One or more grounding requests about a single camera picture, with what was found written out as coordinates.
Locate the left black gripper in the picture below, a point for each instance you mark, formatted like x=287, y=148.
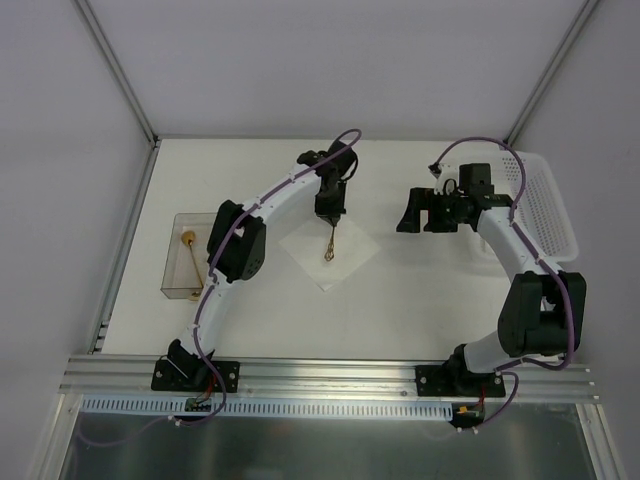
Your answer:
x=330, y=204

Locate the white perforated plastic basket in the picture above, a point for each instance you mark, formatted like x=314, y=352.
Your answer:
x=541, y=209

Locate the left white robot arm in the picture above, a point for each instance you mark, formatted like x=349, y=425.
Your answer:
x=236, y=252

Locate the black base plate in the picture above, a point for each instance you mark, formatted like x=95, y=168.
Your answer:
x=225, y=372
x=438, y=381

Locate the gold fork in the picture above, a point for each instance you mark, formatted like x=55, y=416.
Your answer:
x=329, y=254

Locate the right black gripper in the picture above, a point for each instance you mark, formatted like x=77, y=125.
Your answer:
x=433, y=210

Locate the clear plastic utensil tray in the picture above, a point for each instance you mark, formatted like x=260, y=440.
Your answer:
x=179, y=278

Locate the white paper napkin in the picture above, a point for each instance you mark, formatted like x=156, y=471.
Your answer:
x=307, y=244

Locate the aluminium mounting rail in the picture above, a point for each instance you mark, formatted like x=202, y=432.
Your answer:
x=318, y=379

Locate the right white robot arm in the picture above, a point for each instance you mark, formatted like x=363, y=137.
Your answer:
x=541, y=319

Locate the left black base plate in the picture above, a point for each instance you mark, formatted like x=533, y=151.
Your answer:
x=225, y=372

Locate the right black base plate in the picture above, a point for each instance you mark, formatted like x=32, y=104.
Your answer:
x=438, y=381

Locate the white slotted cable duct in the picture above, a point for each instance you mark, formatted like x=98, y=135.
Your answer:
x=269, y=408

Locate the gold spoon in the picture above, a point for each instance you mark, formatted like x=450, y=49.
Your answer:
x=188, y=239

